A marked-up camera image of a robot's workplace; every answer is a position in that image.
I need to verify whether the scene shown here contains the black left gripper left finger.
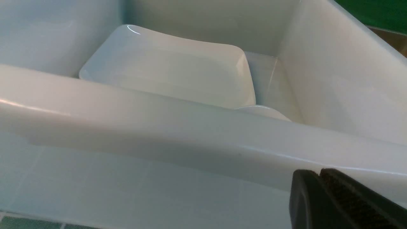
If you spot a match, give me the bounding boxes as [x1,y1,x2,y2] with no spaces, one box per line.
[289,170,350,229]

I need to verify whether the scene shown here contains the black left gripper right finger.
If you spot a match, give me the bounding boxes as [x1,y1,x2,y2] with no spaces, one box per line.
[320,168,406,229]

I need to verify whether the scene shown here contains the white square plate in tub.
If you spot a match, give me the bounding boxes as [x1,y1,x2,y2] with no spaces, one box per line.
[79,24,256,109]

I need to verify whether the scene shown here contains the white bowl in tub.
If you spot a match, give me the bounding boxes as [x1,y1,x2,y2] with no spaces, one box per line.
[235,105,291,122]

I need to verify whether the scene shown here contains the green backdrop cloth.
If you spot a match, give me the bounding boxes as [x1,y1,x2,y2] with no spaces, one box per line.
[336,0,407,34]

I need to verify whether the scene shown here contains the large white plastic tub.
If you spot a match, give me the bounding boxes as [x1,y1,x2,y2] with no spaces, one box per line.
[1,0,406,229]

